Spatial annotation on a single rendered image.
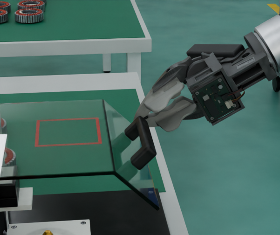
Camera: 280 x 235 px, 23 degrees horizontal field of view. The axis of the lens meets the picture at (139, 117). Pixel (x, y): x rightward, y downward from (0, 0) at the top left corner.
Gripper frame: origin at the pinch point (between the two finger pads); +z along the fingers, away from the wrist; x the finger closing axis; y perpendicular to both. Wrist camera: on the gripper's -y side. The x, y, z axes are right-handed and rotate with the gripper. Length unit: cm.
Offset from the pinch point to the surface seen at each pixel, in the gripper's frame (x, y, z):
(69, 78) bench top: 22, -103, 25
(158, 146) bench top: 32, -53, 7
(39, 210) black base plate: 16.1, -22.8, 29.4
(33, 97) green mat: 16, -88, 34
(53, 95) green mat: 19, -89, 29
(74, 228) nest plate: 18.4, -13.5, 23.1
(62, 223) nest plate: 17.3, -15.5, 24.9
